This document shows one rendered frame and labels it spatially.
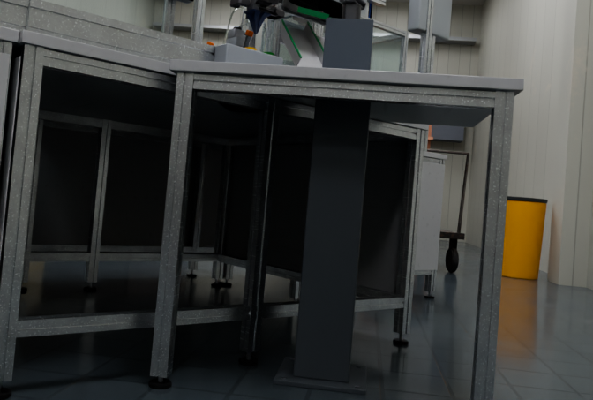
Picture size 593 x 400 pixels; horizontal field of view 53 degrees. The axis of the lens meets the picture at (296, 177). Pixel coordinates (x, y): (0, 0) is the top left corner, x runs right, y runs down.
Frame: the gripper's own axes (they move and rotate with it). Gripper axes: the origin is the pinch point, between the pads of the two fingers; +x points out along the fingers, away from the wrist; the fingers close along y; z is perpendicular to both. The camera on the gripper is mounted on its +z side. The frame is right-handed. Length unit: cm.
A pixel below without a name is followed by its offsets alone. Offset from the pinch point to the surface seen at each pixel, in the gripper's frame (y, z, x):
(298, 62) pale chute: 20.0, -1.0, 8.7
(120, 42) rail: -48, 7, 19
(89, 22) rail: -57, 6, 15
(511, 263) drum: 364, -117, 98
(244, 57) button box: -12.6, 13.9, 16.0
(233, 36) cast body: -2.2, -10.1, 3.4
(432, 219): 176, -58, 63
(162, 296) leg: -37, 22, 85
